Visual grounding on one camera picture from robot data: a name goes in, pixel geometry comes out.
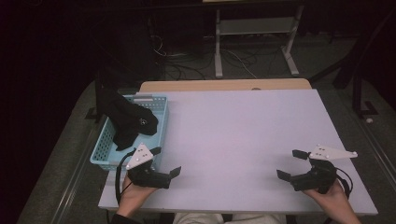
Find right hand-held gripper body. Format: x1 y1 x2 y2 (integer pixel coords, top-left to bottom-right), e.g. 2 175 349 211
290 143 359 195

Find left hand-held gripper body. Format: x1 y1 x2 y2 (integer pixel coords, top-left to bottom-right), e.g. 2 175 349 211
125 142 172 189

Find person's left hand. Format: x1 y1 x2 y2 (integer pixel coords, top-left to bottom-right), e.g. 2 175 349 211
117 175 159 217

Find person's right hand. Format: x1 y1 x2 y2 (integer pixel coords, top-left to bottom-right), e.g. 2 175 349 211
303 181 355 217

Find light blue plastic basket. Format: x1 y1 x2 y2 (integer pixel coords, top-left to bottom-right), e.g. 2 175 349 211
90 93 170 172

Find black cloth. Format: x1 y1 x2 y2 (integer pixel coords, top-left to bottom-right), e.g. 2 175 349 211
96 88 160 152

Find person's light trousers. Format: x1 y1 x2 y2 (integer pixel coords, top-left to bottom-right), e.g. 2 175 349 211
172 212 288 224

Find black floor stand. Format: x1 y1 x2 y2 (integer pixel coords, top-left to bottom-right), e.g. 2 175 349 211
84 70 105 123
350 74 379 119

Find grey metal stand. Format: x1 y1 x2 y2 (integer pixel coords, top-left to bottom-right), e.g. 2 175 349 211
213 5 305 79

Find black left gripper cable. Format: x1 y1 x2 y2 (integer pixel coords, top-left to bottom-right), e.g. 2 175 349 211
114 148 138 205

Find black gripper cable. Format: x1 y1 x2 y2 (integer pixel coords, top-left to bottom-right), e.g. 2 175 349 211
114 148 138 205
335 167 355 201

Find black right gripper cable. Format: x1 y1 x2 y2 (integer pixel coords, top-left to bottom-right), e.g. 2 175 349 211
335 167 355 201

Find tangle of floor cables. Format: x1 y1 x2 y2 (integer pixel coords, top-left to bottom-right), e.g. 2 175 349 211
148 33 260 81

